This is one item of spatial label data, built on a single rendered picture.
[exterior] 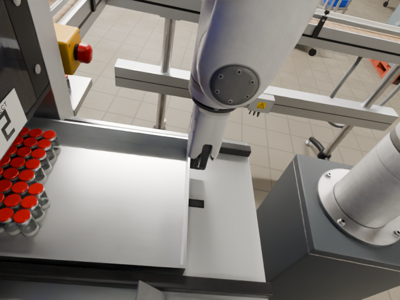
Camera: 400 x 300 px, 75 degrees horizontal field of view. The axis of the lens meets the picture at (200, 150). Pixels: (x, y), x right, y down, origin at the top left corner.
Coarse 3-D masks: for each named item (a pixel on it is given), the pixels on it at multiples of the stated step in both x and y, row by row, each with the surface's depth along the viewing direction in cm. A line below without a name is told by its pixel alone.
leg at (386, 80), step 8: (392, 72) 131; (384, 80) 135; (392, 80) 134; (376, 88) 140; (384, 88) 137; (368, 96) 144; (376, 96) 141; (368, 104) 145; (344, 128) 161; (352, 128) 159; (336, 136) 167; (344, 136) 164; (336, 144) 169; (328, 152) 176
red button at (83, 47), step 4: (80, 44) 52; (84, 44) 52; (88, 44) 53; (80, 48) 51; (84, 48) 52; (88, 48) 52; (80, 52) 52; (84, 52) 52; (88, 52) 52; (92, 52) 54; (80, 56) 52; (84, 56) 52; (88, 56) 52; (92, 56) 54; (80, 60) 52; (84, 60) 52; (88, 60) 53
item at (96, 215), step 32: (32, 128) 52; (64, 128) 52; (96, 128) 52; (64, 160) 49; (96, 160) 50; (128, 160) 52; (160, 160) 53; (64, 192) 45; (96, 192) 46; (128, 192) 47; (160, 192) 48; (64, 224) 41; (96, 224) 42; (128, 224) 43; (160, 224) 44; (0, 256) 34; (32, 256) 34; (64, 256) 38; (96, 256) 39; (128, 256) 40; (160, 256) 41
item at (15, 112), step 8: (8, 96) 34; (16, 96) 36; (0, 104) 33; (8, 104) 34; (16, 104) 36; (0, 112) 33; (8, 112) 35; (16, 112) 36; (0, 120) 33; (16, 120) 37; (24, 120) 39; (0, 128) 33; (8, 128) 35; (16, 128) 37; (0, 136) 34; (16, 136) 37; (0, 144) 34; (8, 144) 36; (0, 152) 34
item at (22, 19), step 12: (12, 0) 33; (24, 0) 35; (12, 12) 33; (24, 12) 35; (12, 24) 33; (24, 24) 36; (24, 36) 36; (24, 48) 36; (36, 48) 39; (24, 60) 37; (36, 60) 40; (36, 72) 40; (36, 84) 41; (36, 96) 41
